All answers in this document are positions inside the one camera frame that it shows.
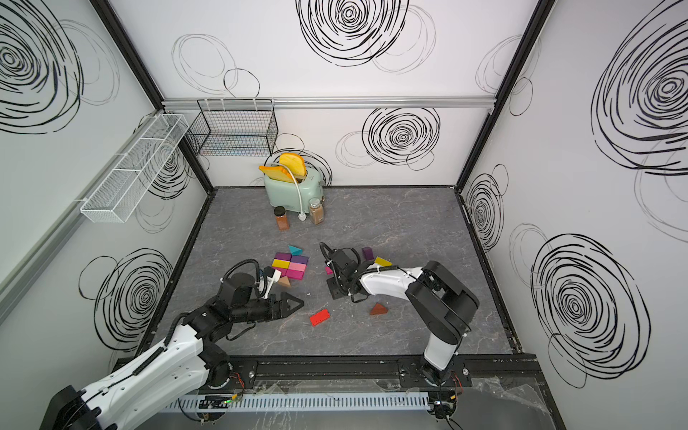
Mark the teal triangle block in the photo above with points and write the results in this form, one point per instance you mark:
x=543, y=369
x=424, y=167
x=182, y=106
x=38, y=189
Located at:
x=295, y=250

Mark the mint green toaster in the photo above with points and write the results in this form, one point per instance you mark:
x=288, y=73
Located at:
x=295, y=198

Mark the white wire shelf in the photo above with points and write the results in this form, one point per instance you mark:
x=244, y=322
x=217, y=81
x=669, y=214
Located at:
x=116, y=197

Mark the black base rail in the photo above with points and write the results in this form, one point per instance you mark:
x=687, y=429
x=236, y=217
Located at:
x=411, y=371

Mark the yellow block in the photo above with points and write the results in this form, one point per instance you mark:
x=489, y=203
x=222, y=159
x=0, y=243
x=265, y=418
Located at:
x=280, y=264
x=382, y=262

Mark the purple block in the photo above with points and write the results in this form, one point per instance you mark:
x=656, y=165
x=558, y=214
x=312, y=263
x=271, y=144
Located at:
x=282, y=256
x=299, y=259
x=368, y=254

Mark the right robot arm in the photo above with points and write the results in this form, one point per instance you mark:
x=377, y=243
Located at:
x=445, y=305

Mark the brown triangle block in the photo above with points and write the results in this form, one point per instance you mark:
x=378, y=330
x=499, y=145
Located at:
x=379, y=309

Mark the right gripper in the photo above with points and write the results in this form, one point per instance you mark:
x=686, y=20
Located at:
x=333, y=288

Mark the yellow toast slice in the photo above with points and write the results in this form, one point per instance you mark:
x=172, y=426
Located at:
x=295, y=163
x=278, y=173

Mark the brown spice jar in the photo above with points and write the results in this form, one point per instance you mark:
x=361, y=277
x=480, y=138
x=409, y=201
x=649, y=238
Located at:
x=281, y=216

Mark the beige spice jar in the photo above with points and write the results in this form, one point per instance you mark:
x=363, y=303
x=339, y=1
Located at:
x=316, y=210

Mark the yellow toast slice back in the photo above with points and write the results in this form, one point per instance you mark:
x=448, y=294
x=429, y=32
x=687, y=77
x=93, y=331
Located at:
x=295, y=163

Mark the yellow toast slice front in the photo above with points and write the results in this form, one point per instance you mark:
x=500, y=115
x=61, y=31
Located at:
x=278, y=173

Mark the red block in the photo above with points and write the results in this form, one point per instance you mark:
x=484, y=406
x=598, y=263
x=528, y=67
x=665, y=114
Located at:
x=319, y=317

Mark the black wire basket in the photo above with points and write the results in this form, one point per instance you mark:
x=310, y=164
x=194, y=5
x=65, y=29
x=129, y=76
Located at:
x=234, y=128

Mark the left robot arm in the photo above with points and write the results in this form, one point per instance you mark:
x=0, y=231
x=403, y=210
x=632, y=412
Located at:
x=187, y=359

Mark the grey slotted cable duct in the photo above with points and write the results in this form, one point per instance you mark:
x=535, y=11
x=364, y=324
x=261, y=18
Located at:
x=301, y=402

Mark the tan wooden block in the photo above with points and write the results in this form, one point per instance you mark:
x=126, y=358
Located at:
x=284, y=281

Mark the light pink block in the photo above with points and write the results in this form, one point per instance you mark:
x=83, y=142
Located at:
x=297, y=267

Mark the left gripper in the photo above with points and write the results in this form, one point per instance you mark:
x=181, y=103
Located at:
x=283, y=306

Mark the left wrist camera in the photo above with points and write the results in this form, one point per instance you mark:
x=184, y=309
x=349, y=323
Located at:
x=271, y=276

